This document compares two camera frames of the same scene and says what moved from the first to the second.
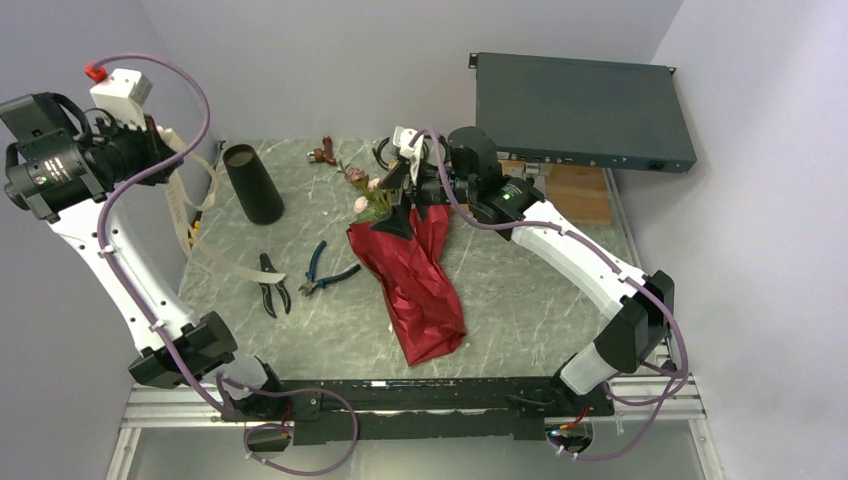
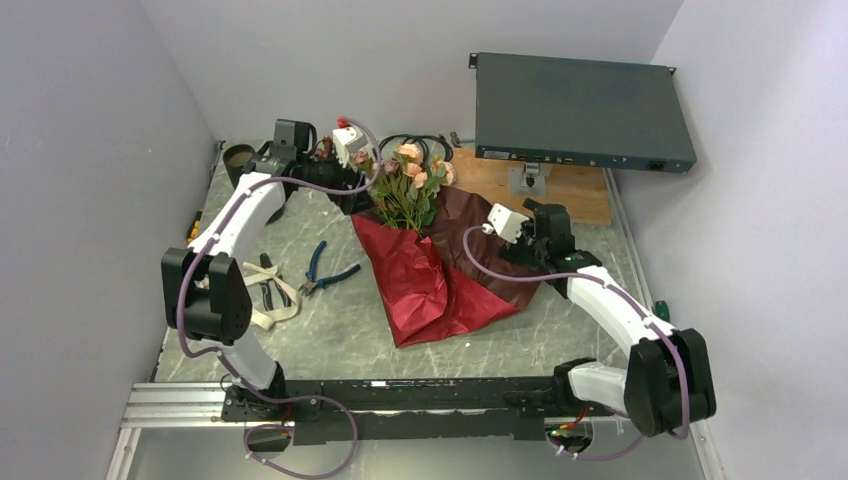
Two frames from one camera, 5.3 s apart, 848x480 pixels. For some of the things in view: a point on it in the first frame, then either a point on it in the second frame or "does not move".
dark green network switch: [581, 111] does not move
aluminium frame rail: [666, 402] does not move
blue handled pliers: [312, 283] does not move
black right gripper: [397, 220] → [516, 253]
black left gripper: [160, 160] → [357, 201]
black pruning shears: [266, 266] does not move
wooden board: [579, 191] does not move
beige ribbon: [199, 253] → [265, 321]
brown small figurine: [325, 153] does not move
